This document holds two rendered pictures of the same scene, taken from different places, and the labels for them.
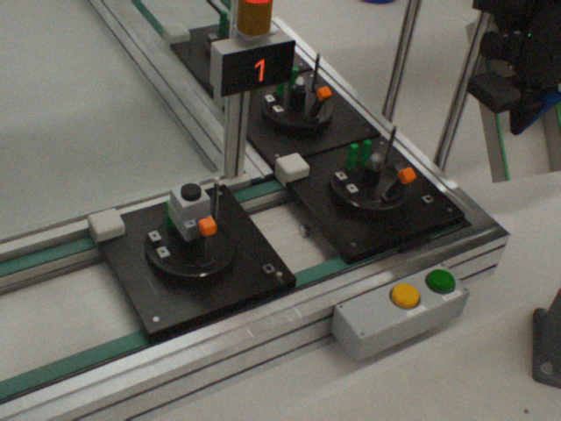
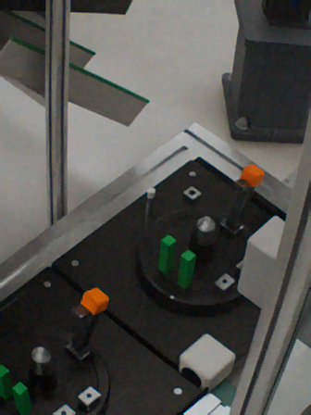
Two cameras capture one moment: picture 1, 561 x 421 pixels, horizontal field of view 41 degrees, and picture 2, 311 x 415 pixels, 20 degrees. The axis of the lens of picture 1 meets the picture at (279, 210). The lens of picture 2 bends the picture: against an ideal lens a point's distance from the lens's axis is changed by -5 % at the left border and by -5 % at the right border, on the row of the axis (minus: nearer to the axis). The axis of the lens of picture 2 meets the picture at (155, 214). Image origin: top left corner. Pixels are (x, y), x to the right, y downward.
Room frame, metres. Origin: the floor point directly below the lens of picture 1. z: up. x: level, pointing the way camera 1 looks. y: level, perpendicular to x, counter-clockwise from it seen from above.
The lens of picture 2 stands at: (1.22, 0.46, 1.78)
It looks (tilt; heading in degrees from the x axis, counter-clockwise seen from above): 49 degrees down; 255
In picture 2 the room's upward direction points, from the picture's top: 5 degrees clockwise
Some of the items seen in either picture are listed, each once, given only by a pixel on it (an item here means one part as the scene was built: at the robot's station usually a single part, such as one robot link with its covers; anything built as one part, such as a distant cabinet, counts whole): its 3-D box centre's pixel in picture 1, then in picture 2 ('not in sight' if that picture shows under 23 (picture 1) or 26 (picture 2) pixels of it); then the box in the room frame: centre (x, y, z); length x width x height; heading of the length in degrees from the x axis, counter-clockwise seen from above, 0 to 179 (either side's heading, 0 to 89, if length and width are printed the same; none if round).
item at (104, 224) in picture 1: (106, 228); not in sight; (0.82, 0.26, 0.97); 0.05 x 0.05 x 0.04; 35
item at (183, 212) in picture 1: (188, 203); not in sight; (0.80, 0.13, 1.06); 0.08 x 0.04 x 0.07; 36
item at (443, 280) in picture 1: (440, 281); not in sight; (0.80, -0.26, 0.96); 0.04 x 0.04 x 0.02
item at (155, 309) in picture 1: (190, 254); not in sight; (0.79, 0.13, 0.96); 0.24 x 0.24 x 0.02; 35
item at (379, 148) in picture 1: (372, 171); (203, 242); (0.99, -0.15, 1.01); 0.24 x 0.24 x 0.13; 35
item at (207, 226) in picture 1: (204, 238); not in sight; (0.76, 0.10, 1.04); 0.04 x 0.02 x 0.08; 35
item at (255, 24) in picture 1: (254, 11); not in sight; (0.97, 0.07, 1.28); 0.05 x 0.05 x 0.05
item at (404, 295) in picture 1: (404, 296); not in sight; (0.76, -0.20, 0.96); 0.04 x 0.04 x 0.02
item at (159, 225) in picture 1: (190, 246); not in sight; (0.79, 0.13, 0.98); 0.14 x 0.14 x 0.02
